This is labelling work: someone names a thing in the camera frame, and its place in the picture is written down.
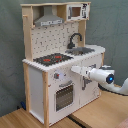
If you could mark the white toy microwave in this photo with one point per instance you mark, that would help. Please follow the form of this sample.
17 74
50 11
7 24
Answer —
78 11

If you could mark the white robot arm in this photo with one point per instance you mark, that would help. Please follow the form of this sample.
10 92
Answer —
104 77

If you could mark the black toy stovetop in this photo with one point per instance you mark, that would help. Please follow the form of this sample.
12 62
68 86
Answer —
52 59

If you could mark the wooden toy kitchen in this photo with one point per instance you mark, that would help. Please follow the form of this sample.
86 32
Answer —
46 40

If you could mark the white oven door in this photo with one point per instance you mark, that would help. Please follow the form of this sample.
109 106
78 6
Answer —
63 99

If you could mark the grey toy sink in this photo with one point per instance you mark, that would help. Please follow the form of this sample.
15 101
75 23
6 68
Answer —
79 51

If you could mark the grey range hood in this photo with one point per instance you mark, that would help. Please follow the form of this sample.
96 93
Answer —
48 18

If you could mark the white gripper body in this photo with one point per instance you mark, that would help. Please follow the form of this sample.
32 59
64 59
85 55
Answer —
83 71

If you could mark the left red oven knob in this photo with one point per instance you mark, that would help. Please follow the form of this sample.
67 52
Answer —
56 75

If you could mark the grey backdrop curtain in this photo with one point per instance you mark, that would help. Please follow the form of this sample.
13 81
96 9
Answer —
107 27

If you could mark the white cabinet door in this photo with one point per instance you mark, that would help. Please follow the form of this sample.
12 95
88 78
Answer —
89 89

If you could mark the black toy faucet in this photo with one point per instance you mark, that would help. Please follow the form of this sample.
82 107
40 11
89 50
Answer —
73 41

